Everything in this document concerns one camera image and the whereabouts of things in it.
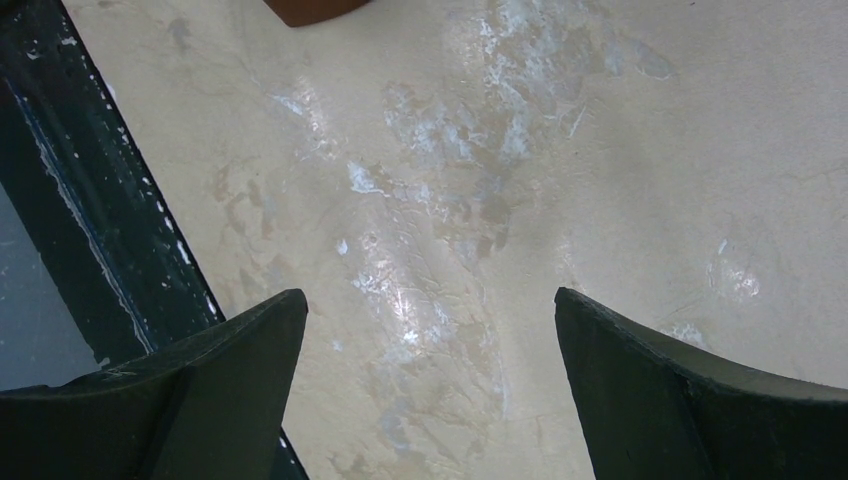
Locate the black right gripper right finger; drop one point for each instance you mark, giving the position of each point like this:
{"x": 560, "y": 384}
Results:
{"x": 654, "y": 407}

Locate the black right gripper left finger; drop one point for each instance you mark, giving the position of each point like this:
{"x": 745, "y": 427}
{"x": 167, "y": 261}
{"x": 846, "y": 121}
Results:
{"x": 210, "y": 406}

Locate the brown wooden metronome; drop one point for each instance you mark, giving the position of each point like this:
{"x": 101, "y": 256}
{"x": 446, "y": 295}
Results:
{"x": 301, "y": 13}

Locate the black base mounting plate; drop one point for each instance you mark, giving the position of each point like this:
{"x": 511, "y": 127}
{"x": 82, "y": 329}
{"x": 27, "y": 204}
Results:
{"x": 89, "y": 203}

